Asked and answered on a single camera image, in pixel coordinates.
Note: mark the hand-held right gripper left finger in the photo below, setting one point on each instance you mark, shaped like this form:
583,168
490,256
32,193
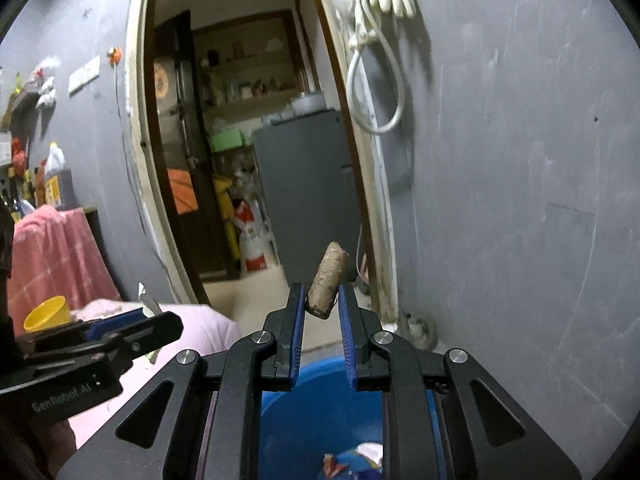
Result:
297,332

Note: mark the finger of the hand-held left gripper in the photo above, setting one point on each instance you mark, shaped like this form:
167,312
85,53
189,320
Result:
160,330
115,324

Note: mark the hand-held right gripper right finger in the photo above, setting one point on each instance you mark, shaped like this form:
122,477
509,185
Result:
346,342

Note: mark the pale torn wrapper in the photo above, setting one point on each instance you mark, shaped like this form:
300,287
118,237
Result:
149,305

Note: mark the brown root piece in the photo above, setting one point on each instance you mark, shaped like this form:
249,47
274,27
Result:
327,275

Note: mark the blue plastic bucket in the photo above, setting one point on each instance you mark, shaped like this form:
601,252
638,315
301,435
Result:
320,410

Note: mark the pink white wrapper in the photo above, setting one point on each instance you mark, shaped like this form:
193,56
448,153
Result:
370,454

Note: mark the red wrapper piece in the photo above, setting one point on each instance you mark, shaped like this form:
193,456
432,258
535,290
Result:
334,465

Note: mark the pink floral bedsheet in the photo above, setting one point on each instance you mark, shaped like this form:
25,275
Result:
210,330

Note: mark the yellow plastic bowl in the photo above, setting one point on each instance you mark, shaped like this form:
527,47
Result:
47,312

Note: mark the pink checked towel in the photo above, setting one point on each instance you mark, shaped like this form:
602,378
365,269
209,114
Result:
50,255

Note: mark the red and white bag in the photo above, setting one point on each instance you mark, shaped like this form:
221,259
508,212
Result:
252,245

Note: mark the dark wooden door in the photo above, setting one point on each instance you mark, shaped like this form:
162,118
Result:
200,240

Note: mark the yellow plastic bag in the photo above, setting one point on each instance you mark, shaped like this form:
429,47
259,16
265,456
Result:
225,210

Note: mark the orange paper sheet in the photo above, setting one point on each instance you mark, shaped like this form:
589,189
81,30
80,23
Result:
182,191

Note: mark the grey refrigerator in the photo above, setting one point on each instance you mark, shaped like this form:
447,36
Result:
305,185

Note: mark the large oil jug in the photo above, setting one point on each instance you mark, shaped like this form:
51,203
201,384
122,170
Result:
59,185

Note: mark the dark sauce bottle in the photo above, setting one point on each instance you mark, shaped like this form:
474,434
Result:
15,200

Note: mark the red ornament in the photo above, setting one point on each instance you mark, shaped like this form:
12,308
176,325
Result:
19,155

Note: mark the green box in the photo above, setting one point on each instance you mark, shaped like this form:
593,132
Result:
227,141

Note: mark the metal pot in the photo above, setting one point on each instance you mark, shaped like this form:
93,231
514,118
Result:
307,104

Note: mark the sunflower decoration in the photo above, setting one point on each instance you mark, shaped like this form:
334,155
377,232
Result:
162,80

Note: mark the white artificial flowers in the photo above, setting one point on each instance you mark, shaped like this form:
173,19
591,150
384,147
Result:
46,85

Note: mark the cream door frame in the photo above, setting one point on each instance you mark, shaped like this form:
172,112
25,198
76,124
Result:
137,110

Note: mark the white wall switch plate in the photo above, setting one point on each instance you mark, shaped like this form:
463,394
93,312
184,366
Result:
84,76

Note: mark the orange wall ornament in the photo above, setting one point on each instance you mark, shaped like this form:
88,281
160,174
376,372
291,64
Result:
115,55

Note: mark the wooden wall shelf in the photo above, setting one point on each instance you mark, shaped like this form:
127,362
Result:
250,67

